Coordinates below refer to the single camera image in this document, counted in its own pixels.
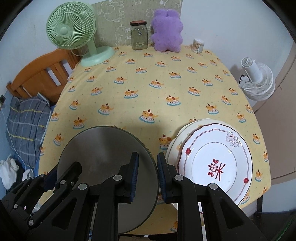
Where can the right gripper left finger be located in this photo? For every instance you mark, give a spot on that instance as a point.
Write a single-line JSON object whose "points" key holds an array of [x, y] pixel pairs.
{"points": [[117, 189]]}

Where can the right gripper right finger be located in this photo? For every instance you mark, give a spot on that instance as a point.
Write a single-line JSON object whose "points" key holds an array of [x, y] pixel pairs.
{"points": [[176, 188]]}

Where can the floral bowl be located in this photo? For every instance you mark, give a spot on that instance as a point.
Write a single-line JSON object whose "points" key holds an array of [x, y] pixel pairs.
{"points": [[101, 151]]}

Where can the red trim white plate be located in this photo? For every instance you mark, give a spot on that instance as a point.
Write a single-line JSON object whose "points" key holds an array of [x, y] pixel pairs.
{"points": [[216, 153]]}

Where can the orange flower plate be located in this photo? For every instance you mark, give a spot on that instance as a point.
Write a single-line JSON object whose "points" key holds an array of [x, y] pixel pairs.
{"points": [[175, 145]]}

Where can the white cloth pile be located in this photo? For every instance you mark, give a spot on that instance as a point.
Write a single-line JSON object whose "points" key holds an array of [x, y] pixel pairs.
{"points": [[8, 172]]}

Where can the grey plaid pillow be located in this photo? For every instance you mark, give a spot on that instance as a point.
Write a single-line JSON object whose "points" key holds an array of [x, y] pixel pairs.
{"points": [[26, 126]]}

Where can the yellow patterned tablecloth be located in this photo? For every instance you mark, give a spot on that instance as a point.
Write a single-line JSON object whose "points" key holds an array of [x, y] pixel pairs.
{"points": [[152, 95]]}

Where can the white fan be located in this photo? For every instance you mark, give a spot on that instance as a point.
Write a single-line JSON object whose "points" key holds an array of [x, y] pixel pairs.
{"points": [[257, 82]]}

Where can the toothpick container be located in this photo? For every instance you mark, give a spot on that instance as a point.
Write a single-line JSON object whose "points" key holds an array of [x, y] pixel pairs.
{"points": [[197, 46]]}

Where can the glass jar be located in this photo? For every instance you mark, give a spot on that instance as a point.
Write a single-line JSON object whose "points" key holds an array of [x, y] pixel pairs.
{"points": [[138, 34]]}

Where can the purple plush toy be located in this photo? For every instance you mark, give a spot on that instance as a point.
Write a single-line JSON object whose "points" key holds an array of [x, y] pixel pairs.
{"points": [[167, 28]]}

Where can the green desk fan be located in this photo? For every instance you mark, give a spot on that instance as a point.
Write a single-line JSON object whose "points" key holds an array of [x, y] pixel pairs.
{"points": [[73, 25]]}

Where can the green patterned wall mat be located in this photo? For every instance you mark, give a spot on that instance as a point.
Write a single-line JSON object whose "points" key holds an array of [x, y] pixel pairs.
{"points": [[114, 17]]}

